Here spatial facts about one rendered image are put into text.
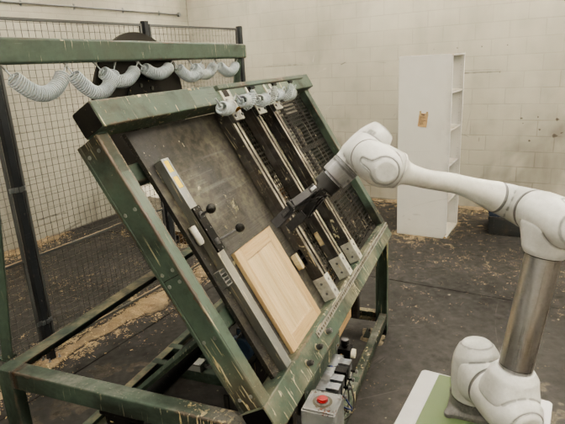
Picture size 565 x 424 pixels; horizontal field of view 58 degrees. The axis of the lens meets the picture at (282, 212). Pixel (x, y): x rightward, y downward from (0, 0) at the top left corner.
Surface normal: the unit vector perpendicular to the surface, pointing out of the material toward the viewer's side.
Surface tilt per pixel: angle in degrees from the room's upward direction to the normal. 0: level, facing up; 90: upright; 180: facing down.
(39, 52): 90
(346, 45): 90
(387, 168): 91
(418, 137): 90
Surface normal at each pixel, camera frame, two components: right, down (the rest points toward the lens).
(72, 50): 0.93, 0.06
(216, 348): -0.37, 0.28
